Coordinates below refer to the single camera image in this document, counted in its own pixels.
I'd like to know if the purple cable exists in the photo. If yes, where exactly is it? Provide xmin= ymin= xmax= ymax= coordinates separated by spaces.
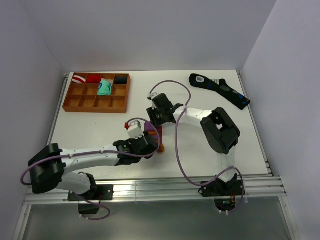
xmin=20 ymin=117 xmax=161 ymax=221
xmin=149 ymin=80 xmax=247 ymax=214

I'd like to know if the dark teal rolled sock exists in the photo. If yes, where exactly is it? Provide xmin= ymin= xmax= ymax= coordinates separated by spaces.
xmin=113 ymin=75 xmax=128 ymax=85

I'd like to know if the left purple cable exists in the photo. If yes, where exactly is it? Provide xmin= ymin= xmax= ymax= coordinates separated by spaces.
xmin=20 ymin=117 xmax=161 ymax=221

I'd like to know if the maroon purple striped sock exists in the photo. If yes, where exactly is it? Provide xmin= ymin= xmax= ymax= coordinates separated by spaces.
xmin=144 ymin=122 xmax=165 ymax=154

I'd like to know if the brown wooden divider tray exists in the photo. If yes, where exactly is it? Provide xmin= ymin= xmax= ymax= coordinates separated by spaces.
xmin=62 ymin=72 xmax=131 ymax=114

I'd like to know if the aluminium frame rail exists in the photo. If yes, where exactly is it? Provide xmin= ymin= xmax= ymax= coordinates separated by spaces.
xmin=23 ymin=175 xmax=287 ymax=205

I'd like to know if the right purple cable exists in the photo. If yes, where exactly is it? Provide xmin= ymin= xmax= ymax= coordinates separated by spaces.
xmin=149 ymin=80 xmax=247 ymax=214

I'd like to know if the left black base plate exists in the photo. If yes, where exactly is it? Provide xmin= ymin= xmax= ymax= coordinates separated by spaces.
xmin=67 ymin=184 xmax=114 ymax=202

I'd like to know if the red white striped rolled sock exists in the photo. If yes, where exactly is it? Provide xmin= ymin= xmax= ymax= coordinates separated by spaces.
xmin=71 ymin=75 xmax=86 ymax=84

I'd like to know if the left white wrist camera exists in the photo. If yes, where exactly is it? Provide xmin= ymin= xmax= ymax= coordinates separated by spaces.
xmin=124 ymin=120 xmax=145 ymax=140

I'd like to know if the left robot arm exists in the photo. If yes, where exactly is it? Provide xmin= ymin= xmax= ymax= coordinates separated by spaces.
xmin=27 ymin=131 xmax=159 ymax=200

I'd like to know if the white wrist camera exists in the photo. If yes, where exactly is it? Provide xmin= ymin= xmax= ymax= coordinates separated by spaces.
xmin=124 ymin=120 xmax=145 ymax=140
xmin=147 ymin=92 xmax=158 ymax=101

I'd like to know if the mint green rolled sock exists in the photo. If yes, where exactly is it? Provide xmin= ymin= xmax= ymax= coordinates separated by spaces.
xmin=97 ymin=78 xmax=113 ymax=96

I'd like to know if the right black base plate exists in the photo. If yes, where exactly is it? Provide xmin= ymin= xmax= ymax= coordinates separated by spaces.
xmin=198 ymin=179 xmax=246 ymax=197

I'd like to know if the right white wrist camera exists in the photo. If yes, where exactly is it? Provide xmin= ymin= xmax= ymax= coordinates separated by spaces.
xmin=147 ymin=92 xmax=158 ymax=101

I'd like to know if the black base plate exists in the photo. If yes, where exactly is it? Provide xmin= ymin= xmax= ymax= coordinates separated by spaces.
xmin=198 ymin=179 xmax=246 ymax=197
xmin=67 ymin=184 xmax=114 ymax=202

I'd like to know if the black blue sock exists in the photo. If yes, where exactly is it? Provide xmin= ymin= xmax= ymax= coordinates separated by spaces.
xmin=188 ymin=73 xmax=251 ymax=110

